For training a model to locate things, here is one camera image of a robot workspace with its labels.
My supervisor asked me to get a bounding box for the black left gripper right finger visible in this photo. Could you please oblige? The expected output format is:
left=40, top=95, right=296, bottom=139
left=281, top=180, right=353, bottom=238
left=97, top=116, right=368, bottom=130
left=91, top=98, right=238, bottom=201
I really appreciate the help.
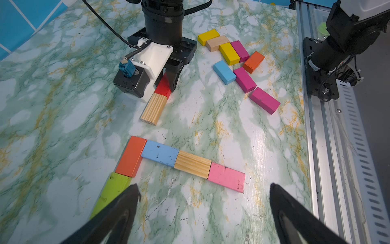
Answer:
left=270, top=183, right=346, bottom=244

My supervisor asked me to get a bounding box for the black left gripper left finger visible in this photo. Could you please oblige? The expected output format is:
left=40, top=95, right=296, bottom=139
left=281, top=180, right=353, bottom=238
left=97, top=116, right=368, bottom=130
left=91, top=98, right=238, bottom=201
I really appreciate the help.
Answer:
left=62, top=184, right=141, bottom=244

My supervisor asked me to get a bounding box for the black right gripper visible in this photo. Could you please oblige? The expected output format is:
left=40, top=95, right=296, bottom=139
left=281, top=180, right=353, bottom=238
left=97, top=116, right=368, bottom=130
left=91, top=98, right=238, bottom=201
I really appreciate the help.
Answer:
left=128, top=27, right=197, bottom=92

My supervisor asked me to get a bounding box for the red block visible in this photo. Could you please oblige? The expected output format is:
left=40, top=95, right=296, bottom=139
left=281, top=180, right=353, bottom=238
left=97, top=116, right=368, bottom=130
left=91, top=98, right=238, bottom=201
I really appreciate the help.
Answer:
left=154, top=74, right=172, bottom=99

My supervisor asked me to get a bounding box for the green block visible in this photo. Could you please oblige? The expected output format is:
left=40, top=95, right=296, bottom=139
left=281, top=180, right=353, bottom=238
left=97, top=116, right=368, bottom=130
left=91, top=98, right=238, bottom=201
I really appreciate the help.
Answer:
left=89, top=172, right=132, bottom=219

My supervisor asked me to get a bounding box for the natural wood block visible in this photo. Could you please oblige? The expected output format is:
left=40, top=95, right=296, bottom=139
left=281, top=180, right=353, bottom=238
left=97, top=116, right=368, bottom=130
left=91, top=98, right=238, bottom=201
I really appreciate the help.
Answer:
left=174, top=150, right=212, bottom=179
left=140, top=93, right=168, bottom=126
left=206, top=36, right=230, bottom=52

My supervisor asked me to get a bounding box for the orange-red block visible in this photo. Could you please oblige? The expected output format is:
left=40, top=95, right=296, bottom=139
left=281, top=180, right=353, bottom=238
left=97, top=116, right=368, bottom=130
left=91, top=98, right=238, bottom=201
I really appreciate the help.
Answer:
left=115, top=136, right=147, bottom=178

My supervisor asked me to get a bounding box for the pink block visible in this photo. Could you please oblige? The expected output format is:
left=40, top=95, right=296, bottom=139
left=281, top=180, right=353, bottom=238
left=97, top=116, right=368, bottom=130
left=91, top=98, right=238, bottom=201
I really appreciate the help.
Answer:
left=208, top=162, right=245, bottom=193

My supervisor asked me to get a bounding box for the yellow block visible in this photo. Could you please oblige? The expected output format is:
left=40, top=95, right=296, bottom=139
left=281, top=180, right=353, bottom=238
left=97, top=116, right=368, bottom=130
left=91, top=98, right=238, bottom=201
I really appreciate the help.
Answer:
left=198, top=29, right=220, bottom=46
left=219, top=43, right=240, bottom=66

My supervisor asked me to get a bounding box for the small light blue block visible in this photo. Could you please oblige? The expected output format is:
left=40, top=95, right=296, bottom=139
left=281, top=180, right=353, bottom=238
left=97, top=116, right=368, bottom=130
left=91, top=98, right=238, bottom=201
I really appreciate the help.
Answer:
left=213, top=61, right=237, bottom=85

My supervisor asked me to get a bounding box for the magenta block middle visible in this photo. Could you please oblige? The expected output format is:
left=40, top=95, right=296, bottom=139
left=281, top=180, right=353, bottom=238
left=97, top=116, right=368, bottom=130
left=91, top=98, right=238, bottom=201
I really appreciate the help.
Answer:
left=233, top=67, right=257, bottom=94

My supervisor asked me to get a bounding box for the magenta block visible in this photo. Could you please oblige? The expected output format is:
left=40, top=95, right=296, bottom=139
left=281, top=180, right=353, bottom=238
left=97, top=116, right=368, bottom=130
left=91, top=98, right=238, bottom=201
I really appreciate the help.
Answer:
left=231, top=41, right=250, bottom=63
left=233, top=67, right=257, bottom=94
left=249, top=87, right=280, bottom=114

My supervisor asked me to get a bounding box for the magenta block upper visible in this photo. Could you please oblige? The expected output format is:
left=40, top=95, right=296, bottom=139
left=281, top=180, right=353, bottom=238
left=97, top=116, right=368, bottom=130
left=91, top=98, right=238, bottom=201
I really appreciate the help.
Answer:
left=231, top=41, right=250, bottom=63

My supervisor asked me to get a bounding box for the orange block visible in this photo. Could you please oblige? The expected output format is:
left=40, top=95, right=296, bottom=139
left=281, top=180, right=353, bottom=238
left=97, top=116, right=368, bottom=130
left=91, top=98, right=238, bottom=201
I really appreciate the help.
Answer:
left=243, top=51, right=265, bottom=74

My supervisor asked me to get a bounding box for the magenta block lower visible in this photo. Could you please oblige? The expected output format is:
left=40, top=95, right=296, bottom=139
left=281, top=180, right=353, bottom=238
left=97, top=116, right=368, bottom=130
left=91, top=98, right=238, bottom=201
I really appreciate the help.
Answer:
left=249, top=87, right=280, bottom=114

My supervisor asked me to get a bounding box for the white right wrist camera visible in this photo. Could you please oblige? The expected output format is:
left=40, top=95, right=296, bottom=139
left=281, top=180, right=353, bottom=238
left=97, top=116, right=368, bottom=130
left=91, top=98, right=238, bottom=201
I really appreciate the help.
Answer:
left=113, top=42, right=173, bottom=103

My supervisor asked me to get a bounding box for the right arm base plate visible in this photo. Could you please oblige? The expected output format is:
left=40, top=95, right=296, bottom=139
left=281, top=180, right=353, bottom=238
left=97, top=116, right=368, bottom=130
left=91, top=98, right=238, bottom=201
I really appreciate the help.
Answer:
left=303, top=38, right=339, bottom=100

